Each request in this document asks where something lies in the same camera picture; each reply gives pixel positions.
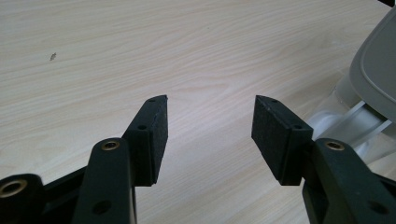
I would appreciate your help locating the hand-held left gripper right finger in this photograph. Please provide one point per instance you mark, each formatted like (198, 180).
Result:
(336, 180)

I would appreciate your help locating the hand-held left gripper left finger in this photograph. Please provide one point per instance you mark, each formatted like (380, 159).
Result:
(115, 177)

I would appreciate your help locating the small dark speck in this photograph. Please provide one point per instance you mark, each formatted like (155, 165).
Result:
(53, 56)

